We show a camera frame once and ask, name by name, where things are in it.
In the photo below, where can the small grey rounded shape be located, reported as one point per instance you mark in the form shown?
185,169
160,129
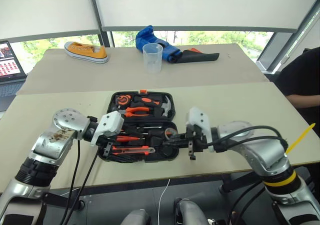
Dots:
136,217

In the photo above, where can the orange item behind black cloth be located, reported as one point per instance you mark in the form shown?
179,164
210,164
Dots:
194,50

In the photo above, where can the black electrical tape roll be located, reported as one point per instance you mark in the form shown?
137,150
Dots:
170,130

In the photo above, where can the clear plastic measuring cup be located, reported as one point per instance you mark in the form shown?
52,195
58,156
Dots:
152,58

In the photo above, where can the person in black shirt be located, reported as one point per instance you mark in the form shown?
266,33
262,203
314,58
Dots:
301,77

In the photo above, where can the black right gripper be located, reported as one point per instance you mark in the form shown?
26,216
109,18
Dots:
197,142

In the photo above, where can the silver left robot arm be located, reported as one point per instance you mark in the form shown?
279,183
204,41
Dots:
57,140

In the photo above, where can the yellow canvas sneaker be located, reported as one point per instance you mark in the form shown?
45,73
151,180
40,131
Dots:
86,52

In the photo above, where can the grey laptop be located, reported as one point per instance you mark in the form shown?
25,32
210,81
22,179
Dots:
8,80

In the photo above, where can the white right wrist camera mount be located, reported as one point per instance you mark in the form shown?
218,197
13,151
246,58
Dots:
200,120

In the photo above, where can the yellow zip tie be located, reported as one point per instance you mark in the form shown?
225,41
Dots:
300,137

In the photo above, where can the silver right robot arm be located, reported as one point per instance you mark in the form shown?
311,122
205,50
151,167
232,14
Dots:
265,155

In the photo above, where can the black plastic tool case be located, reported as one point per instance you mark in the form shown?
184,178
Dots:
160,155

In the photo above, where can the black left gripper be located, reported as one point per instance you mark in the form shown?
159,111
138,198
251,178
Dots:
107,145

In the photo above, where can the orange black tape measure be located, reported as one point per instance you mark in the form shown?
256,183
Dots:
123,100

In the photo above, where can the orange black utility knife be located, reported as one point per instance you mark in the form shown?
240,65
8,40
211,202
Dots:
130,150

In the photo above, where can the grey window post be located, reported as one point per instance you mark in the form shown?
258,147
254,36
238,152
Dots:
100,17

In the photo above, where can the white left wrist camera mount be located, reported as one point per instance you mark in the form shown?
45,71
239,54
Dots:
111,123

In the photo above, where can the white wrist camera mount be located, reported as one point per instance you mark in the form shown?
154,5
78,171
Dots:
111,123
200,120

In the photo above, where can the wide white roller blind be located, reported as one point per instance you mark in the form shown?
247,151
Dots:
200,5

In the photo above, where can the blue padded glove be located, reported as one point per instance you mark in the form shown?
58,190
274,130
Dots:
146,38

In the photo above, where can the black folded cloth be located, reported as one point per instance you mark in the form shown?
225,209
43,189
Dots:
197,57

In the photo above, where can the narrow white roller blind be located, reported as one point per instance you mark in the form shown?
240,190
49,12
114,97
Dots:
45,7

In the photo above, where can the large grey rounded shape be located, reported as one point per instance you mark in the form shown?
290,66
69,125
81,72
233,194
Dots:
191,211

